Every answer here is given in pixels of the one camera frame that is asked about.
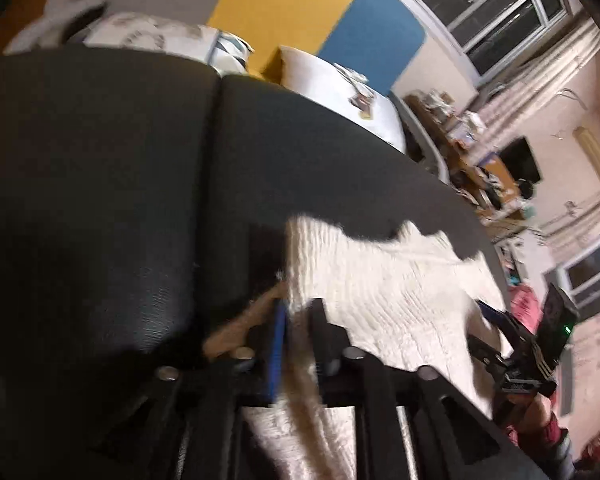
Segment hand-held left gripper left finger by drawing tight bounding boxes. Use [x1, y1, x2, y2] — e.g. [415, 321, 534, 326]
[55, 300, 288, 480]

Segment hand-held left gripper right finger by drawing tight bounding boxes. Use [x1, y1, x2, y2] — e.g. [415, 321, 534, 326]
[309, 298, 548, 480]

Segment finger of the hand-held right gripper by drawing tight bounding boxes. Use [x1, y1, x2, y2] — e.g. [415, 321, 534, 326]
[468, 336, 507, 376]
[475, 300, 531, 356]

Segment white knitted sweater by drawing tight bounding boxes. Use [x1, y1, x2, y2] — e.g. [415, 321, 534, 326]
[202, 215, 511, 480]

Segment person's right forearm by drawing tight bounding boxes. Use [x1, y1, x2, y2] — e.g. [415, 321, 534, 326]
[505, 395, 578, 480]

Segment pink cloth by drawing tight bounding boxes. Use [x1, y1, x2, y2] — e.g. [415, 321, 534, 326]
[509, 284, 542, 332]

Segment small window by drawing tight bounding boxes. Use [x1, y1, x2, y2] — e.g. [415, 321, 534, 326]
[555, 232, 600, 311]

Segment cluttered wooden desk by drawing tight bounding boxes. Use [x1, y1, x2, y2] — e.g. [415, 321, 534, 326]
[405, 90, 531, 223]

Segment black monitor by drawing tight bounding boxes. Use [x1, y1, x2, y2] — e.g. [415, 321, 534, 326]
[500, 137, 542, 183]

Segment beige curtain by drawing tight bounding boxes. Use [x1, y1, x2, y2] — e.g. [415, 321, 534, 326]
[480, 20, 600, 136]

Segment white pillow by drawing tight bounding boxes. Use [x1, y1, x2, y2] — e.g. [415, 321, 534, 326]
[279, 45, 407, 153]

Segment large window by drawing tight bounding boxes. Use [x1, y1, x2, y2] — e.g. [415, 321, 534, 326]
[395, 0, 581, 86]

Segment grey yellow blue padded headboard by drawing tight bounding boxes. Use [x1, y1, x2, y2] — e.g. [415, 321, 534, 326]
[115, 0, 426, 96]

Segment printed pillow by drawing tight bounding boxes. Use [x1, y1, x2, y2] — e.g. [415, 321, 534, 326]
[85, 12, 255, 75]

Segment pale yellow wall pipe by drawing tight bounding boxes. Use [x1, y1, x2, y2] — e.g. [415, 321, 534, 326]
[574, 127, 600, 192]

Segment white bed frame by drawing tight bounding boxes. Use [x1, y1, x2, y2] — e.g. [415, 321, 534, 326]
[390, 92, 453, 186]

